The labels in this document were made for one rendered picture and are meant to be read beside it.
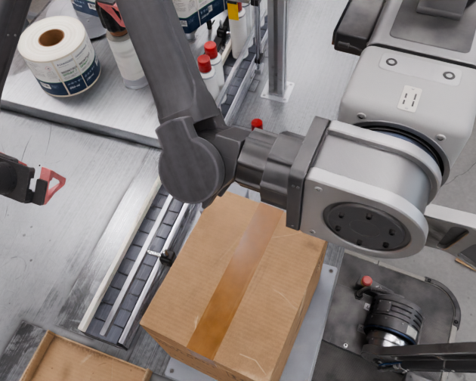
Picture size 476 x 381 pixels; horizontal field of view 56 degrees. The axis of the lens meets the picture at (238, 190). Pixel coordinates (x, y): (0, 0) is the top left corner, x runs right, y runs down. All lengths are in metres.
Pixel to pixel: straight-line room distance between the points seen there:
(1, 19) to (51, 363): 0.77
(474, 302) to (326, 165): 1.72
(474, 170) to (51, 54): 1.92
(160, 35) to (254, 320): 0.48
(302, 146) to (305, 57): 1.12
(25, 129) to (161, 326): 0.94
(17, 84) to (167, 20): 1.15
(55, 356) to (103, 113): 0.69
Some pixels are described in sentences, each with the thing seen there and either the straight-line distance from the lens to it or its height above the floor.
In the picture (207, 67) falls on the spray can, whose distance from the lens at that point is 1.20.
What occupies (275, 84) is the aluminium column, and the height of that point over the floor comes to 0.87.
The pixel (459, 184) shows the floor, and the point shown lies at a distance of 2.39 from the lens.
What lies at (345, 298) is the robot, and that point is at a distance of 1.72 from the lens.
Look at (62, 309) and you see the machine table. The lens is 1.21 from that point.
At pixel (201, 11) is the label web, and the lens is 1.55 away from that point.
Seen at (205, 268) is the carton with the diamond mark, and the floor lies 1.12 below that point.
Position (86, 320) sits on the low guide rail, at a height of 0.92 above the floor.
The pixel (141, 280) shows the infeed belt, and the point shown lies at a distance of 1.11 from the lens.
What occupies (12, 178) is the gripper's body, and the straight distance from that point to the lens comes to 0.87.
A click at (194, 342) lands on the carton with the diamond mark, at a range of 0.79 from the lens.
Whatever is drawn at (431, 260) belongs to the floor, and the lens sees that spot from 2.15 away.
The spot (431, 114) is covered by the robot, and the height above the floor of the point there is 1.53.
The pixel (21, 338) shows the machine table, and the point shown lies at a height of 0.83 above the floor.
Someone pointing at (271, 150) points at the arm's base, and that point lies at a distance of 0.48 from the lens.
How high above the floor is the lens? 1.88
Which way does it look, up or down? 58 degrees down
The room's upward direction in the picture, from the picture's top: 8 degrees counter-clockwise
